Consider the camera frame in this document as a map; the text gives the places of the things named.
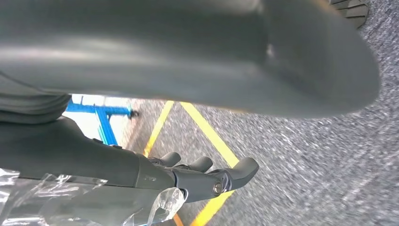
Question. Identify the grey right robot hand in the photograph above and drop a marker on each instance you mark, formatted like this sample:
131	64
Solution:
187	46

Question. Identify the blue metal shelf rack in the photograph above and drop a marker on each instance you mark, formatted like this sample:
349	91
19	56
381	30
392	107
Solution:
104	124

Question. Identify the clear plastic film wrap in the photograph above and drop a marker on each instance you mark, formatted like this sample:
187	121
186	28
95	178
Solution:
78	206

